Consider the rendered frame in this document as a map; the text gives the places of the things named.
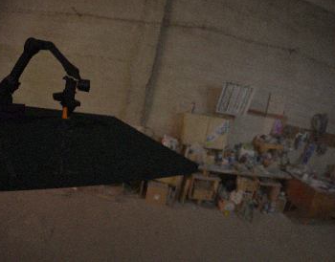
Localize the orange knob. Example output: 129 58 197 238
62 106 70 119

